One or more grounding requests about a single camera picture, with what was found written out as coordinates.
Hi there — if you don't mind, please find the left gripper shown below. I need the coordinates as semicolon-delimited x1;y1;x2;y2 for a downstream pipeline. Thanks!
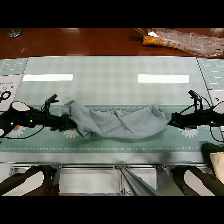
49;114;78;133

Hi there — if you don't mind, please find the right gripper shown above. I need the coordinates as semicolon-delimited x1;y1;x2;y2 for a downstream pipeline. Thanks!
167;112;188;130

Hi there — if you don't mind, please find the light blue shirt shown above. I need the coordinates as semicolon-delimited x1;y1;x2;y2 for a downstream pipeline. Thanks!
64;99;170;140

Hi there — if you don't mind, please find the dark green garment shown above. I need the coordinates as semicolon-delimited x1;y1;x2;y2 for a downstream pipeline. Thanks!
200;141;224;168

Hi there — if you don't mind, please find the beige garment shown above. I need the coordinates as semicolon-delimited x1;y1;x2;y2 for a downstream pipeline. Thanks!
209;152;224;185

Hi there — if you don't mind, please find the clear plastic bag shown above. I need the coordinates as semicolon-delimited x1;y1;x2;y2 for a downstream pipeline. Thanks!
134;28;224;59

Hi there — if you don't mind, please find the orange package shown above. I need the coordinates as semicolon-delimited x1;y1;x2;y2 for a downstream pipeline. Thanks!
142;34;175;48

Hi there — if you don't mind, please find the round silver object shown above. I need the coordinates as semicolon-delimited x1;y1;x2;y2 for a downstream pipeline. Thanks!
8;28;23;39

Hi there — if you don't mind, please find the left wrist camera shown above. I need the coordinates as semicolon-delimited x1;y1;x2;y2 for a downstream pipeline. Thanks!
42;93;61;112

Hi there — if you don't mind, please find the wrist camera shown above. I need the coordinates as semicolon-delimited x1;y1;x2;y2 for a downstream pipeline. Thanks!
42;93;61;112
187;89;205;112

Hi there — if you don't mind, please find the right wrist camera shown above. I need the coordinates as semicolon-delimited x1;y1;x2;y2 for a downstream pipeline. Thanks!
187;89;205;112

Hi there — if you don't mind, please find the black cable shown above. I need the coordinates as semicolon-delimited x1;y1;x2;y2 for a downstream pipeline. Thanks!
0;123;47;140

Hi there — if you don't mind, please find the silver frame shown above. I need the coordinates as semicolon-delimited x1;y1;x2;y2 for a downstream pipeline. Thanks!
0;162;224;197

